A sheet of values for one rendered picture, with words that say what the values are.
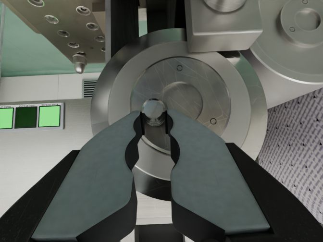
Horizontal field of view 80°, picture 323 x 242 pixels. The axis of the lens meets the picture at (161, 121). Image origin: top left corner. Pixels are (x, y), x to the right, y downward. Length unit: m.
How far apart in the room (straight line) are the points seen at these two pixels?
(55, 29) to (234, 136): 0.42
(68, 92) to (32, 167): 2.74
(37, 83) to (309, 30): 3.48
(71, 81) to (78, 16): 2.90
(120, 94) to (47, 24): 0.34
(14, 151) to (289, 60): 0.59
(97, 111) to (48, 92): 3.26
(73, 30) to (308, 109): 0.44
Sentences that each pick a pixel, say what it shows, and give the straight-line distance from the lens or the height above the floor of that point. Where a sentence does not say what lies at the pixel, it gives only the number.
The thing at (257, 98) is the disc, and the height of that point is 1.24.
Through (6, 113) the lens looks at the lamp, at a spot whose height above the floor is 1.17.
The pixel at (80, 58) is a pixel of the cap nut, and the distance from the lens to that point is 0.57.
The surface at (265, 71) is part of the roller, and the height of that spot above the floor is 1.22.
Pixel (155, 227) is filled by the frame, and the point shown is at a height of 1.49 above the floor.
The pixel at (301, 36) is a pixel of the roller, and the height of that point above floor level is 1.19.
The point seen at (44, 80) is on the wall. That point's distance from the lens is 3.52.
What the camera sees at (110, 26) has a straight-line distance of 0.21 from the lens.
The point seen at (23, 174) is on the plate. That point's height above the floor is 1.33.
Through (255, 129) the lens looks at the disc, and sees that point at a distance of 0.18.
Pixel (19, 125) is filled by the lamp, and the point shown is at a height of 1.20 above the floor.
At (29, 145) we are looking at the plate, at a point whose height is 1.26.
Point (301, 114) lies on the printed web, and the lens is 0.33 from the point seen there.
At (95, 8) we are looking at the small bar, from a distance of 0.39.
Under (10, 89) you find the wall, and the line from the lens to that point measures 3.77.
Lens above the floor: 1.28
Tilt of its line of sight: 9 degrees down
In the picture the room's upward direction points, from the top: 177 degrees clockwise
